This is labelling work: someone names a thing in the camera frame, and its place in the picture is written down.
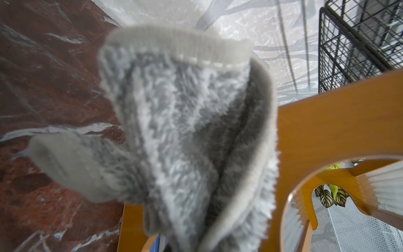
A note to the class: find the grey striped cloth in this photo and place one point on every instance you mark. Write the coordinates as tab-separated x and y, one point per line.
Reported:
199	115

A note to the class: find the orange wooden bookshelf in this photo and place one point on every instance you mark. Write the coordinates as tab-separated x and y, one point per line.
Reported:
341	137

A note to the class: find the spotted leaf plant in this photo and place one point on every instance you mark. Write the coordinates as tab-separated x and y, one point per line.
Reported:
326	196

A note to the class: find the green potted plant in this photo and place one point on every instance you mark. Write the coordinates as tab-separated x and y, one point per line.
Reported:
334	189

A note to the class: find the black wire file rack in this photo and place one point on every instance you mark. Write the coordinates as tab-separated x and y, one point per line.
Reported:
358	40

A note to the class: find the white wire basket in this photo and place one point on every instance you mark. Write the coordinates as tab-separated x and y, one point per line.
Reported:
357	232

